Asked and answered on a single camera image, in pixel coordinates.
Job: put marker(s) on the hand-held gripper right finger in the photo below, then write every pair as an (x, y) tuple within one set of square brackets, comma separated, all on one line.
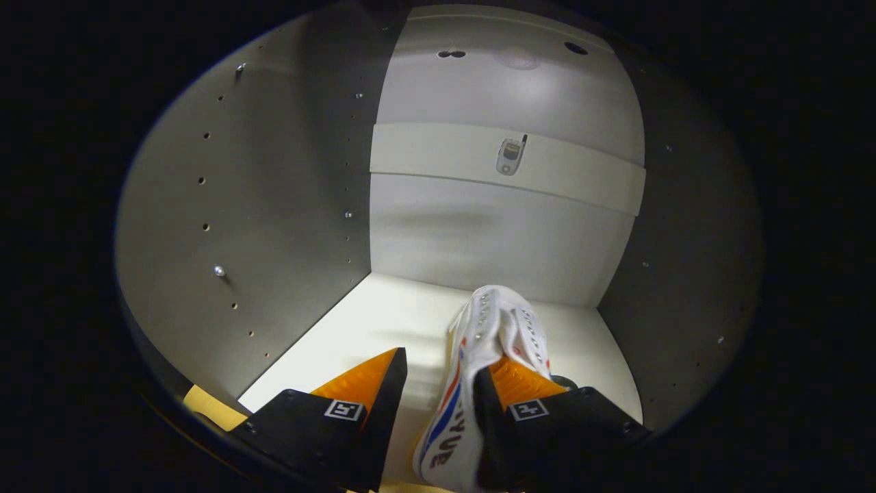
[(568, 431)]

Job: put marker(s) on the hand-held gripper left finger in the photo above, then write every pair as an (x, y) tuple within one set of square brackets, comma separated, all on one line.
[(335, 438)]

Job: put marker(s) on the white canvas shoe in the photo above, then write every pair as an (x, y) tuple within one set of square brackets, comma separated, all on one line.
[(496, 322)]

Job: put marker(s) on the grey shoe cabinet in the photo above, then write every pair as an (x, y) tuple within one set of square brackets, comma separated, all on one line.
[(479, 226)]

